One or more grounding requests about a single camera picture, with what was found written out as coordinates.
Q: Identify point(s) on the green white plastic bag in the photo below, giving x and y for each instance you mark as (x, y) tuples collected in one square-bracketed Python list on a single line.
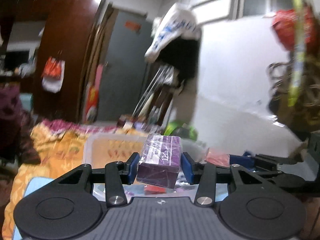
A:
[(181, 129)]

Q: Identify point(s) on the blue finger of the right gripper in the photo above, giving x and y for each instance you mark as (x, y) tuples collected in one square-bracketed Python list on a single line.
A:
[(245, 160)]

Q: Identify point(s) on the metal crutches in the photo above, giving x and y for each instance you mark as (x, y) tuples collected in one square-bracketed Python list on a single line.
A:
[(164, 76)]

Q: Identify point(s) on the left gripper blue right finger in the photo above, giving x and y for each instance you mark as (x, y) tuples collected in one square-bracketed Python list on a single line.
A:
[(203, 175)]

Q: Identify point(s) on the maroon clothing pile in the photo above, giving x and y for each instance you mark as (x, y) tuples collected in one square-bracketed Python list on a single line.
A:
[(16, 128)]

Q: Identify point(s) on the white plastic laundry basket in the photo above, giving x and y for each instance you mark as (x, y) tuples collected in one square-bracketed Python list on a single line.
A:
[(103, 148)]

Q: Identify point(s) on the purple box with barcode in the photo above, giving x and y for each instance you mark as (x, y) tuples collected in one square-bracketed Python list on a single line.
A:
[(160, 161)]

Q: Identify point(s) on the dark red wooden wardrobe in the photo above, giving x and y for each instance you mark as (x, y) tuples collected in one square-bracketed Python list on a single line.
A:
[(68, 36)]

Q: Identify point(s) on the white hat blue letters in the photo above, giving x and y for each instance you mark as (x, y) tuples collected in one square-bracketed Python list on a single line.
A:
[(179, 21)]

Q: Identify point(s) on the black hanging garment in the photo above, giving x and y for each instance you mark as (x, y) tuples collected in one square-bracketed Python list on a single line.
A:
[(183, 55)]

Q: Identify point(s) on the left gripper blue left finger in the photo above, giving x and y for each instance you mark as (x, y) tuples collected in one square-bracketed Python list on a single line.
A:
[(117, 174)]

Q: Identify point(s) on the grey door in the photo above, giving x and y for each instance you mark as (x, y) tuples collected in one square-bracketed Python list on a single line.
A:
[(123, 78)]

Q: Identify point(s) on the pink packet red characters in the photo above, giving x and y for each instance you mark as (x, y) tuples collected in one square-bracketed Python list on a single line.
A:
[(217, 158)]

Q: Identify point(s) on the yellow floral blanket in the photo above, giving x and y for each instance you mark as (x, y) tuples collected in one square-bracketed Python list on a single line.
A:
[(59, 154)]

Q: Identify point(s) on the orange white hanging bag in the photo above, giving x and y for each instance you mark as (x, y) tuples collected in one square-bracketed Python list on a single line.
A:
[(53, 75)]

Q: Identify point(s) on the red hanging bag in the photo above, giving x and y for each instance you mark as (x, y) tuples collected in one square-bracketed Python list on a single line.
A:
[(283, 24)]

